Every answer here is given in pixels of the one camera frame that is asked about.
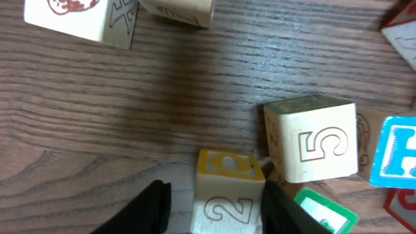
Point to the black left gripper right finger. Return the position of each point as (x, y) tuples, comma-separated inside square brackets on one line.
[(280, 214)]

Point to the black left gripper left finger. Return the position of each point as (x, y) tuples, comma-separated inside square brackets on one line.
[(147, 213)]

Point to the white block green B side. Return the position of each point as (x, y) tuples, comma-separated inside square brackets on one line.
[(227, 194)]

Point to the white block number 3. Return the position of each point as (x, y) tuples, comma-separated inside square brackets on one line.
[(400, 204)]

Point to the green number 4 block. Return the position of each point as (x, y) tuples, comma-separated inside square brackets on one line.
[(318, 200)]

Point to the white block beside H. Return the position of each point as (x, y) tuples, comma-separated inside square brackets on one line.
[(312, 138)]

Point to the blue H block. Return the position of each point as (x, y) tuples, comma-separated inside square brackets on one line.
[(386, 148)]

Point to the white block yellow side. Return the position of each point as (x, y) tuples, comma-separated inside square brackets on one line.
[(111, 22)]

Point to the white block leaf picture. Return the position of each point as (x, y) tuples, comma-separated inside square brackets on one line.
[(194, 12)]

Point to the white block shell picture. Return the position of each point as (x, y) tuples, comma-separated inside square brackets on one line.
[(400, 33)]

